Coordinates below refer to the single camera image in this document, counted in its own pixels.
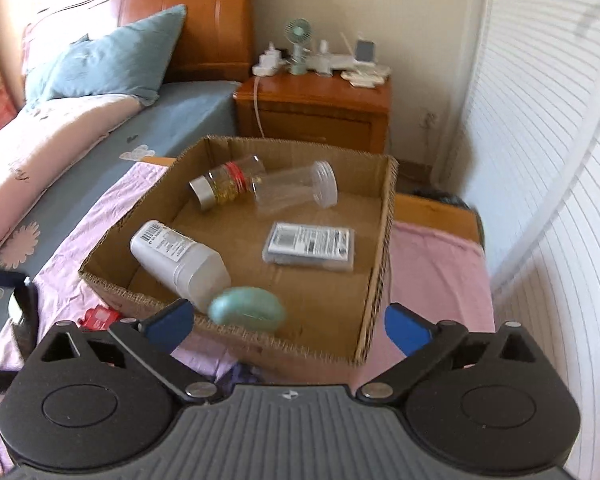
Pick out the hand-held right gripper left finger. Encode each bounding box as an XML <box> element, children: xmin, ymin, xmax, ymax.
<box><xmin>39</xmin><ymin>298</ymin><xmax>220</xmax><ymax>406</ymax></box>

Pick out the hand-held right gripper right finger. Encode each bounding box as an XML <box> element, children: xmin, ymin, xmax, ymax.
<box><xmin>355</xmin><ymin>302</ymin><xmax>537</xmax><ymax>406</ymax></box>

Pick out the white bottle with green label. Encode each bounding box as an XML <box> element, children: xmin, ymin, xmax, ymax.
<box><xmin>130</xmin><ymin>220</ymin><xmax>232</xmax><ymax>311</ymax></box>

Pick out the mint green oval case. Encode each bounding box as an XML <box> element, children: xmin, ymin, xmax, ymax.
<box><xmin>207</xmin><ymin>286</ymin><xmax>287</xmax><ymax>334</ymax></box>

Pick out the cardboard box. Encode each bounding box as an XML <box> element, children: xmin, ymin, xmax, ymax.
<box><xmin>78</xmin><ymin>135</ymin><xmax>400</xmax><ymax>369</ymax></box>

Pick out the clear packaged box with label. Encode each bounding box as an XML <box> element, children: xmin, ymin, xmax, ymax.
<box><xmin>262</xmin><ymin>221</ymin><xmax>356</xmax><ymax>274</ymax></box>

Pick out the clear bottle of gold capsules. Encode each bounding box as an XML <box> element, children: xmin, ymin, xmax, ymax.
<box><xmin>189</xmin><ymin>155</ymin><xmax>267</xmax><ymax>211</ymax></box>

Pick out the clear plastic jar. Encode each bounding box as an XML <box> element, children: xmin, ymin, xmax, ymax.
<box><xmin>252</xmin><ymin>161</ymin><xmax>339</xmax><ymax>216</ymax></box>

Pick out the pink towel cloth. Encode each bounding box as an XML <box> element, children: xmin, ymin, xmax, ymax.
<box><xmin>0</xmin><ymin>160</ymin><xmax>497</xmax><ymax>476</ymax></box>

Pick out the red toy train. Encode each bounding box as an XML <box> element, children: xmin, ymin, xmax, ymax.
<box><xmin>77</xmin><ymin>306</ymin><xmax>122</xmax><ymax>332</ymax></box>

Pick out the pink printed quilt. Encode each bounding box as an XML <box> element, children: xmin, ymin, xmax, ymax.
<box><xmin>0</xmin><ymin>94</ymin><xmax>144</xmax><ymax>261</ymax></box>

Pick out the white louvered wardrobe door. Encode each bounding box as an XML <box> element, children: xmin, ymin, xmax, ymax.
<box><xmin>490</xmin><ymin>125</ymin><xmax>600</xmax><ymax>476</ymax></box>
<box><xmin>445</xmin><ymin>0</ymin><xmax>600</xmax><ymax>282</ymax></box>

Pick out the blue floral bedsheet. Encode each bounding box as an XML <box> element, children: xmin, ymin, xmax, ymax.
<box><xmin>0</xmin><ymin>80</ymin><xmax>244</xmax><ymax>312</ymax></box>

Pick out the small blue pillow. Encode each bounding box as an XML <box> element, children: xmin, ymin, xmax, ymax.
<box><xmin>22</xmin><ymin>35</ymin><xmax>89</xmax><ymax>111</ymax></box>

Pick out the wooden nightstand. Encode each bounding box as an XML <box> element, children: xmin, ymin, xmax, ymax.
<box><xmin>232</xmin><ymin>72</ymin><xmax>394</xmax><ymax>156</ymax></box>

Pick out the pile of white small packets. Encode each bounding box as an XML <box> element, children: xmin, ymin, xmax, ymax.
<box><xmin>341</xmin><ymin>64</ymin><xmax>392</xmax><ymax>89</ymax></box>

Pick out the large blue pillow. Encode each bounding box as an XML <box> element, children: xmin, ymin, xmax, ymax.
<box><xmin>24</xmin><ymin>4</ymin><xmax>189</xmax><ymax>109</ymax></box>

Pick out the white power strip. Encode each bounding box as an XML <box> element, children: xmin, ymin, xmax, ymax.
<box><xmin>251</xmin><ymin>49</ymin><xmax>289</xmax><ymax>79</ymax></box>

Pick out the wooden bed headboard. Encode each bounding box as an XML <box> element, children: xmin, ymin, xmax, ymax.
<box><xmin>0</xmin><ymin>0</ymin><xmax>261</xmax><ymax>136</ymax></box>

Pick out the small green desk fan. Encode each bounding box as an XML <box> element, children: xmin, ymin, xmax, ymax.
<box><xmin>285</xmin><ymin>18</ymin><xmax>312</xmax><ymax>76</ymax></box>

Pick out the white charging cable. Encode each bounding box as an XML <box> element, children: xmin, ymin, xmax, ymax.
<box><xmin>252</xmin><ymin>76</ymin><xmax>267</xmax><ymax>139</ymax></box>

